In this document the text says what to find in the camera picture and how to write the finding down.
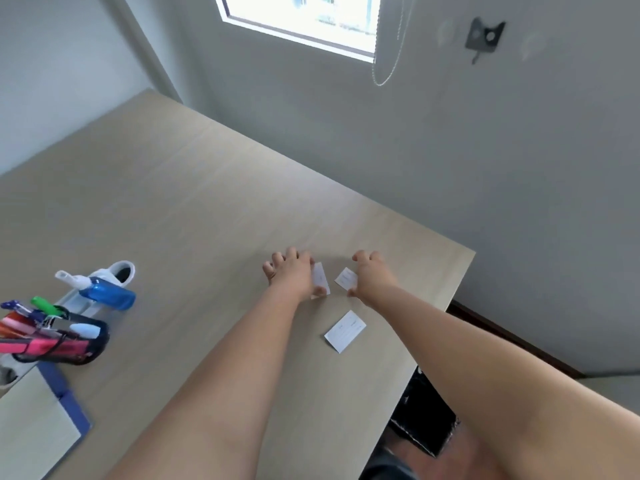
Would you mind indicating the blue pen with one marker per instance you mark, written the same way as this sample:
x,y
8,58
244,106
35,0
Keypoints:
x,y
20,308

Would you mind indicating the white paper card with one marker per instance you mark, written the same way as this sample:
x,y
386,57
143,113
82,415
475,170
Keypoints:
x,y
346,278
345,331
320,277

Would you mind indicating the person's left forearm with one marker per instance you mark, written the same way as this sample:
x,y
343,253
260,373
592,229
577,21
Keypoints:
x,y
215,394

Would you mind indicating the white desk organizer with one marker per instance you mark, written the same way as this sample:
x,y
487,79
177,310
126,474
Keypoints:
x,y
112,275

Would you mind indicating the person's right middle finger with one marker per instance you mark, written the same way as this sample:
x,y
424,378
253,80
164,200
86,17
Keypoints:
x,y
376,257

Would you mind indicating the dark brown skirting board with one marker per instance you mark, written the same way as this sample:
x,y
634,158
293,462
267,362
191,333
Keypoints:
x,y
515,339

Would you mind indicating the person's right forearm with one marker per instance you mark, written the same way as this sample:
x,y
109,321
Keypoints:
x,y
505,389

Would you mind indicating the pink pen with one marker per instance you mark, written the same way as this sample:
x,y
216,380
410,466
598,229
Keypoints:
x,y
40,347

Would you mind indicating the person's right hand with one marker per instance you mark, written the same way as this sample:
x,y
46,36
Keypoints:
x,y
374,282

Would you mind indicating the black wall bracket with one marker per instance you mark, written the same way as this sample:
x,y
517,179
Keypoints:
x,y
484,35

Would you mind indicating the green marker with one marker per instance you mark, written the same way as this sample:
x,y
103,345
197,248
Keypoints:
x,y
46,305

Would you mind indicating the person's dark shorts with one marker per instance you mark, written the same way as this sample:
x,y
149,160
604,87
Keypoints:
x,y
387,464

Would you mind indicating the person's left hand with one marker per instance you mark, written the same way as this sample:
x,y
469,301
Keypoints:
x,y
291,277

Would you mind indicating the white eraser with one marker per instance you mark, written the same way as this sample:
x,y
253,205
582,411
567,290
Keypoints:
x,y
85,330

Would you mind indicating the person's right thumb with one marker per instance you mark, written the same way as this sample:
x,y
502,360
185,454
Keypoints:
x,y
352,292

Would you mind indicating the window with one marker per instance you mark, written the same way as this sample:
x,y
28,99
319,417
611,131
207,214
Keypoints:
x,y
310,17

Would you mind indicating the black bin under table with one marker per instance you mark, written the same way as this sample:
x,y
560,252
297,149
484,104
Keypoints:
x,y
425,414

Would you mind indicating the person's left thumb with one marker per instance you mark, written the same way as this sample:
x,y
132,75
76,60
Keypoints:
x,y
320,292

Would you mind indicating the blue clipboard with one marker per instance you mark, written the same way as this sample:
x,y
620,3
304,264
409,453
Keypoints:
x,y
67,397

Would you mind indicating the blue glue bottle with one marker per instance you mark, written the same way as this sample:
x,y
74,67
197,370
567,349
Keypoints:
x,y
107,292

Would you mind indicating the person's left middle finger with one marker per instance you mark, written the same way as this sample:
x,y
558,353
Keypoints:
x,y
292,253

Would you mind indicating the black mesh pen holder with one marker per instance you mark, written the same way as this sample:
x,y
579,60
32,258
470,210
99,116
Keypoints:
x,y
75,347

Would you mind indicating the person's left little finger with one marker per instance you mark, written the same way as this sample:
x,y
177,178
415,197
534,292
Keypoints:
x,y
268,271

